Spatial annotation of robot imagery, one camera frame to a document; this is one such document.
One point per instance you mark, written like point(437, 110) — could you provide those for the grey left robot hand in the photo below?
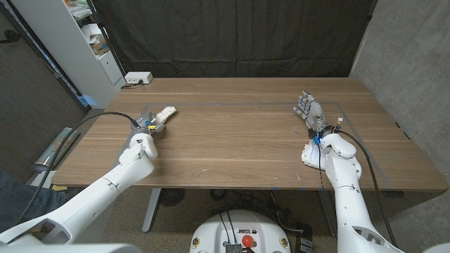
point(146, 123)

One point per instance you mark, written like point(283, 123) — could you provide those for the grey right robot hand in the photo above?
point(315, 114)

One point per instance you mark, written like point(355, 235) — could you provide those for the white patterned pen bag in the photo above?
point(168, 112)

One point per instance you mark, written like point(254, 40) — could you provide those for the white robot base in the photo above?
point(211, 232)

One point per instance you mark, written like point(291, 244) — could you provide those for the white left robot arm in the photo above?
point(95, 193)

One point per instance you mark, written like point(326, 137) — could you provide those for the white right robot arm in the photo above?
point(351, 204)

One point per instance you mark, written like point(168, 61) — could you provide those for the white crumpled towel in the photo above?
point(309, 158)

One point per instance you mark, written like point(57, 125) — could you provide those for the white power strip box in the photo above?
point(138, 77)

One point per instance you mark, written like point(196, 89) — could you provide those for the black round floor fan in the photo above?
point(172, 196)

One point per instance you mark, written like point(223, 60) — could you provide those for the silver cylinder bottle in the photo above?
point(67, 138)

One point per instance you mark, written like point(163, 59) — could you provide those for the white table leg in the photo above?
point(151, 211)

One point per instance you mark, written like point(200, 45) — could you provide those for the brown cardboard box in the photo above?
point(100, 45)

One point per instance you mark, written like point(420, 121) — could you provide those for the black backdrop stand pole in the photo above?
point(105, 38)

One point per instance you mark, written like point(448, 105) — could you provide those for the white paper stack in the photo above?
point(89, 31)

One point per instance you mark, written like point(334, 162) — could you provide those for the black fabric backdrop curtain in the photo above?
point(232, 38)

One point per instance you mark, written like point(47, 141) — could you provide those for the dark grey partition panel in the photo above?
point(31, 98)

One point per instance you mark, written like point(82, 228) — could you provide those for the white shelf cabinet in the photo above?
point(59, 42)

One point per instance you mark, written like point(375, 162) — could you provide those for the black power adapter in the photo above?
point(304, 242)

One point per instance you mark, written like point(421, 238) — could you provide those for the red emergency stop button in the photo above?
point(247, 240)

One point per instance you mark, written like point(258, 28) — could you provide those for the dark blue cloth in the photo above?
point(17, 204)

